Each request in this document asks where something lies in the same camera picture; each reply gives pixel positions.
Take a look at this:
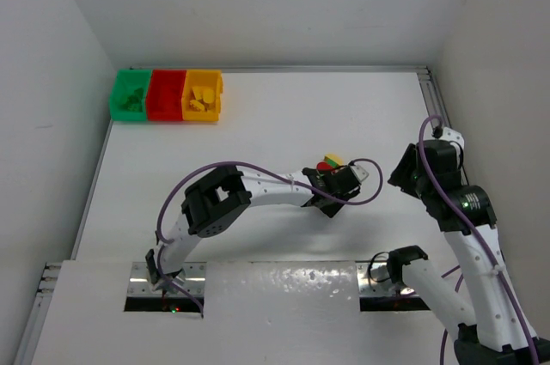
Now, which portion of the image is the metal base plate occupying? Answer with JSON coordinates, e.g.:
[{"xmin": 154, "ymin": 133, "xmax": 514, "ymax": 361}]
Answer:
[
  {"xmin": 126, "ymin": 262, "xmax": 206, "ymax": 298},
  {"xmin": 356, "ymin": 259, "xmax": 417, "ymax": 298}
]

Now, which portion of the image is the green square lego brick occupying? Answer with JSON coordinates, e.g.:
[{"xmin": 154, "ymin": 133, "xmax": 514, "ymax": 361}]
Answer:
[{"xmin": 325, "ymin": 159, "xmax": 338, "ymax": 168}]

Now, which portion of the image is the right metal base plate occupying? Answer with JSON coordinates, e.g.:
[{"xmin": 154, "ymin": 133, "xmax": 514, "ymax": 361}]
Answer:
[{"xmin": 356, "ymin": 259, "xmax": 417, "ymax": 298}]

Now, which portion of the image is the green plastic bin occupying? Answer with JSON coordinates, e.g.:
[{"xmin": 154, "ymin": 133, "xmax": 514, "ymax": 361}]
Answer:
[{"xmin": 108, "ymin": 70, "xmax": 152, "ymax": 122}]

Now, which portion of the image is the red plastic bin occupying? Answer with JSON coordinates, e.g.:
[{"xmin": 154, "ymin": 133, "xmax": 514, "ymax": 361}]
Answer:
[{"xmin": 145, "ymin": 70, "xmax": 186, "ymax": 122}]

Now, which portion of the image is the yellow butterfly round lego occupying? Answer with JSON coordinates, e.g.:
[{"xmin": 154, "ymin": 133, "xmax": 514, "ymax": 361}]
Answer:
[{"xmin": 202, "ymin": 87, "xmax": 216, "ymax": 104}]

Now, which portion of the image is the pale yellow curved lego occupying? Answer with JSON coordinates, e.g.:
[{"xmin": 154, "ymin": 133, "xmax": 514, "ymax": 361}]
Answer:
[{"xmin": 324, "ymin": 154, "xmax": 345, "ymax": 167}]

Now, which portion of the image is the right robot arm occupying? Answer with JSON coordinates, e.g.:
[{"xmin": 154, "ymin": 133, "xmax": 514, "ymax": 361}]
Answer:
[{"xmin": 387, "ymin": 125, "xmax": 549, "ymax": 364}]

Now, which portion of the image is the yellow plastic bin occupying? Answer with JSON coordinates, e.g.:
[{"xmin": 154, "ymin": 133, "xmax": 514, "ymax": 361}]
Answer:
[{"xmin": 181, "ymin": 70, "xmax": 223, "ymax": 123}]

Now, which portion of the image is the red round lego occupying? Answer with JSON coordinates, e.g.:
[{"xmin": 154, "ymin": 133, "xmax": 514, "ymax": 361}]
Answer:
[{"xmin": 316, "ymin": 161, "xmax": 333, "ymax": 172}]

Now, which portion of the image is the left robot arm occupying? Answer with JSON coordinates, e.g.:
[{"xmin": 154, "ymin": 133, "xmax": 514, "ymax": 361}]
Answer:
[{"xmin": 145, "ymin": 161, "xmax": 369, "ymax": 291}]

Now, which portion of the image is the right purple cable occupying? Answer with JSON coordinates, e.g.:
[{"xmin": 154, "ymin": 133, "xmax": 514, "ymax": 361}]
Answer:
[{"xmin": 419, "ymin": 114, "xmax": 541, "ymax": 365}]

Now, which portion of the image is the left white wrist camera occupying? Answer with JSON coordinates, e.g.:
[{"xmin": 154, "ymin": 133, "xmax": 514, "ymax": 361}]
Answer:
[{"xmin": 350, "ymin": 164, "xmax": 370, "ymax": 184}]

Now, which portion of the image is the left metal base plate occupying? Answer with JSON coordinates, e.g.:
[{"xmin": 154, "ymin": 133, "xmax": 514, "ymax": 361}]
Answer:
[{"xmin": 126, "ymin": 262, "xmax": 206, "ymax": 298}]

